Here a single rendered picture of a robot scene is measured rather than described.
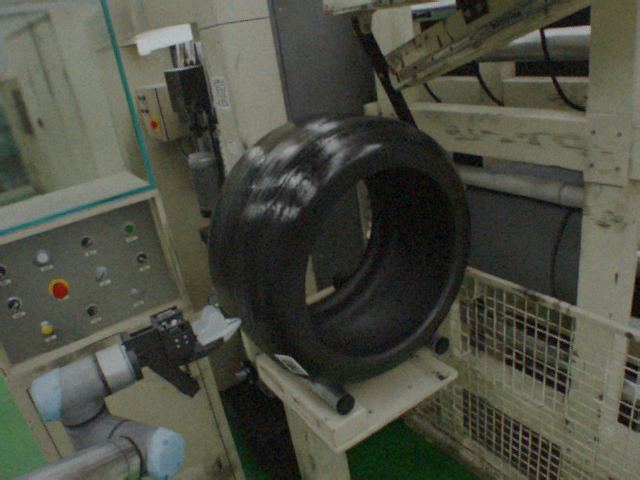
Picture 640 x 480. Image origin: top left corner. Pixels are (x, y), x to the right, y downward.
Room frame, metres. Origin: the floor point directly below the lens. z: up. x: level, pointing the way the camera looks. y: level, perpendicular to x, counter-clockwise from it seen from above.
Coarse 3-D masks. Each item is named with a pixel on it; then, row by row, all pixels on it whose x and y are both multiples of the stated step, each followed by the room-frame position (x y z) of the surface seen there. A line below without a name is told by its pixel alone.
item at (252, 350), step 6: (330, 288) 1.22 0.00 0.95; (318, 294) 1.20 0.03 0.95; (324, 294) 1.19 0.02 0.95; (306, 300) 1.18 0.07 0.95; (312, 300) 1.17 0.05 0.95; (318, 300) 1.18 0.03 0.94; (246, 336) 1.07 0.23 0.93; (246, 342) 1.07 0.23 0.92; (252, 342) 1.07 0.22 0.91; (246, 348) 1.08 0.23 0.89; (252, 348) 1.07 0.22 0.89; (258, 348) 1.08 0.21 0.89; (246, 354) 1.09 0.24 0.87; (252, 354) 1.07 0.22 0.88; (258, 354) 1.07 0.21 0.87; (252, 360) 1.07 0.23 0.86
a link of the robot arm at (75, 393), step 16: (64, 368) 0.67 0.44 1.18; (80, 368) 0.66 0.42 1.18; (96, 368) 0.67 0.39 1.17; (32, 384) 0.64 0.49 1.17; (48, 384) 0.64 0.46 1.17; (64, 384) 0.64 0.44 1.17; (80, 384) 0.64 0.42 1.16; (96, 384) 0.65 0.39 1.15; (48, 400) 0.62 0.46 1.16; (64, 400) 0.62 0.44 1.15; (80, 400) 0.64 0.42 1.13; (96, 400) 0.65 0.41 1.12; (48, 416) 0.61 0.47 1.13; (64, 416) 0.63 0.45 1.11; (80, 416) 0.63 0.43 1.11
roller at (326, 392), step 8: (312, 384) 0.87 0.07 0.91; (320, 384) 0.86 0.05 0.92; (320, 392) 0.85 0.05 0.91; (328, 392) 0.83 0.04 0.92; (336, 392) 0.82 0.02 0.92; (344, 392) 0.82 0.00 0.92; (328, 400) 0.82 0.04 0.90; (336, 400) 0.80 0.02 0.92; (344, 400) 0.80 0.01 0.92; (352, 400) 0.81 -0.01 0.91; (336, 408) 0.79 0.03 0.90; (344, 408) 0.79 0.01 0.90; (352, 408) 0.80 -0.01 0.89
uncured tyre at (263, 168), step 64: (320, 128) 0.91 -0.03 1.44; (384, 128) 0.91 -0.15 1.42; (256, 192) 0.84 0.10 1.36; (320, 192) 0.80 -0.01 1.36; (384, 192) 1.20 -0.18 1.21; (448, 192) 0.94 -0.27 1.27; (256, 256) 0.77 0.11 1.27; (384, 256) 1.19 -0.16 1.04; (448, 256) 1.05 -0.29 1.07; (256, 320) 0.76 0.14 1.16; (320, 320) 1.08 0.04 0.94; (384, 320) 1.05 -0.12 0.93
